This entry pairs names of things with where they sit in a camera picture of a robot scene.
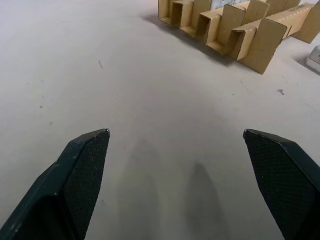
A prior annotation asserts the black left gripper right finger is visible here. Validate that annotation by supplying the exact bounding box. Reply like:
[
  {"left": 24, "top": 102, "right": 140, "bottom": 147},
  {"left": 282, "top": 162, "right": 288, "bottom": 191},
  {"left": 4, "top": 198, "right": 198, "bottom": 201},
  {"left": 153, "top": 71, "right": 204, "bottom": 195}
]
[{"left": 242, "top": 128, "right": 320, "bottom": 240}]

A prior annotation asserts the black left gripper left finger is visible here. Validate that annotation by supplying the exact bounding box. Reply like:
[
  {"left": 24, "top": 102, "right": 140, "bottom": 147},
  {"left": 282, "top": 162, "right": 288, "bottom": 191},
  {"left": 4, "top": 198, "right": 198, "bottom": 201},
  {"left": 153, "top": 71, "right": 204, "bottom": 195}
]
[{"left": 0, "top": 128, "right": 111, "bottom": 240}]

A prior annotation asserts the open brown cardboard box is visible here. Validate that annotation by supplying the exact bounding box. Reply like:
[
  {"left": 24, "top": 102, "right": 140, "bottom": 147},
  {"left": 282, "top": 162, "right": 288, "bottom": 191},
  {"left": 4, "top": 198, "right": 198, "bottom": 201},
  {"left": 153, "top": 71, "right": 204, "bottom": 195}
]
[
  {"left": 225, "top": 3, "right": 320, "bottom": 75},
  {"left": 170, "top": 0, "right": 227, "bottom": 38},
  {"left": 195, "top": 0, "right": 302, "bottom": 56},
  {"left": 157, "top": 0, "right": 176, "bottom": 25}
]

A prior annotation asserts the grey object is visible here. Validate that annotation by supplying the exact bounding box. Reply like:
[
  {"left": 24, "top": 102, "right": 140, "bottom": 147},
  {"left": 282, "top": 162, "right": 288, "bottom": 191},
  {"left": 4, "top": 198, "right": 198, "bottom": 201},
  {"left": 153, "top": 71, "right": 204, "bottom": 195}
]
[{"left": 304, "top": 45, "right": 320, "bottom": 75}]

